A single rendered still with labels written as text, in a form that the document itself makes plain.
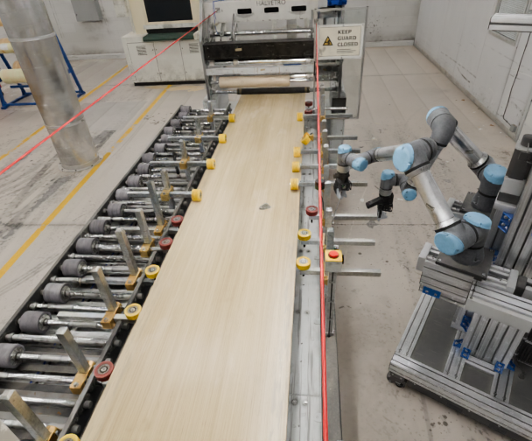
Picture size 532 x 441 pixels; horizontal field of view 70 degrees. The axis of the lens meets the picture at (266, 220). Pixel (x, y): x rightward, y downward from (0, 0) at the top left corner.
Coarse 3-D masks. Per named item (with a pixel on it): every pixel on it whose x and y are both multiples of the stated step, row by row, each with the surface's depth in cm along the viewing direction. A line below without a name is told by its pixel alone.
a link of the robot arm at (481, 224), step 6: (468, 216) 170; (474, 216) 170; (480, 216) 171; (486, 216) 171; (468, 222) 169; (474, 222) 166; (480, 222) 166; (486, 222) 166; (474, 228) 166; (480, 228) 167; (486, 228) 167; (480, 234) 167; (486, 234) 170; (480, 240) 170; (474, 246) 173; (480, 246) 173
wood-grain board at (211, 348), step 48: (240, 144) 331; (288, 144) 325; (240, 192) 267; (288, 192) 264; (192, 240) 227; (240, 240) 225; (288, 240) 222; (192, 288) 195; (240, 288) 193; (288, 288) 192; (144, 336) 173; (192, 336) 171; (240, 336) 170; (288, 336) 168; (144, 384) 154; (192, 384) 152; (240, 384) 151; (288, 384) 150; (96, 432) 139; (144, 432) 138; (192, 432) 137; (240, 432) 136
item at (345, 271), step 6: (300, 270) 208; (306, 270) 208; (312, 270) 208; (318, 270) 208; (342, 270) 206; (348, 270) 206; (354, 270) 206; (360, 270) 206; (366, 270) 205; (372, 270) 205; (378, 270) 205
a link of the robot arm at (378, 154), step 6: (426, 138) 174; (432, 144) 172; (372, 150) 211; (378, 150) 206; (384, 150) 201; (390, 150) 197; (372, 156) 209; (378, 156) 206; (384, 156) 202; (390, 156) 198; (432, 156) 173; (372, 162) 211
